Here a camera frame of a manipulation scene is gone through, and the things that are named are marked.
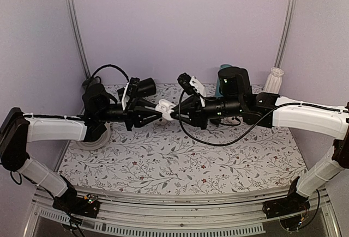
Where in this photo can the aluminium post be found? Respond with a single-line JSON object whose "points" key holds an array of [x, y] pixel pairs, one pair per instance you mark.
{"points": [[291, 5], [77, 37]]}

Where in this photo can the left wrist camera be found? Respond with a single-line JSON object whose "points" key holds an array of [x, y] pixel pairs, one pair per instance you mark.
{"points": [[133, 87]]}

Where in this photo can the grey spiral pattern plate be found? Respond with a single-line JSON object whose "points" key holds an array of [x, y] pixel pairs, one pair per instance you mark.
{"points": [[91, 146]]}

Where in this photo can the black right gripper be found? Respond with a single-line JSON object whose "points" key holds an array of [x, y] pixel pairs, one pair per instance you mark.
{"points": [[194, 113]]}

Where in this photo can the grey round object corner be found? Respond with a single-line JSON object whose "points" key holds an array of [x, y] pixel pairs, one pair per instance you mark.
{"points": [[90, 81]]}

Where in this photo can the aluminium front rail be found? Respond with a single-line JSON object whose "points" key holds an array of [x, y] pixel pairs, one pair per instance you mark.
{"points": [[227, 214]]}

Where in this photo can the white earbuds charging case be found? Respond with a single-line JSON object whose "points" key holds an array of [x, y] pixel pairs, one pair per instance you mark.
{"points": [[166, 108]]}

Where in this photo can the floral table mat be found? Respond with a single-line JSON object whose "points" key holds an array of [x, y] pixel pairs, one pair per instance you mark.
{"points": [[176, 159]]}

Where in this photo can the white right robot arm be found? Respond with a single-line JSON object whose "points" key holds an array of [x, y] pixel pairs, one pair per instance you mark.
{"points": [[269, 110]]}

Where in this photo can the right aluminium post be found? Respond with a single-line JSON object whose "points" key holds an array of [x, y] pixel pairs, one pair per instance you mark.
{"points": [[291, 5]]}

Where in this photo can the teal vase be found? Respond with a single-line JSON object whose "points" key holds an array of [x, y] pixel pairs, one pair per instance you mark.
{"points": [[217, 88]]}

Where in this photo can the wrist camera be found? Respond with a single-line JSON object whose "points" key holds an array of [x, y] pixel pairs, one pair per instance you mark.
{"points": [[133, 87], [190, 84]]}

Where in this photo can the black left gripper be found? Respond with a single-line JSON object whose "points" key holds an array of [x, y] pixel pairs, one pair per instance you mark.
{"points": [[132, 116]]}

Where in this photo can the left aluminium post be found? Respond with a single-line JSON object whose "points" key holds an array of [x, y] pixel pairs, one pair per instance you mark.
{"points": [[77, 37]]}

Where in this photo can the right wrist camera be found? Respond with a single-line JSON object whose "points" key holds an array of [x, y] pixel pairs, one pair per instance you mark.
{"points": [[190, 84]]}

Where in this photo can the white ribbed vase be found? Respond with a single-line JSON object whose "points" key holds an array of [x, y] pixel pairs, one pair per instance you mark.
{"points": [[274, 81]]}

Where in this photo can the black cylinder speaker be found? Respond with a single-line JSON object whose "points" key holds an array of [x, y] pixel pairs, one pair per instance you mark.
{"points": [[146, 88]]}

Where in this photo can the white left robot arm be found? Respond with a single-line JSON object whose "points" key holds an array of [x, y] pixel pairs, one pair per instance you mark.
{"points": [[19, 129]]}

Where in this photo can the small beige earbuds case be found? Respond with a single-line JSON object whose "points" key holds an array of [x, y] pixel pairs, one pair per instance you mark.
{"points": [[162, 122]]}

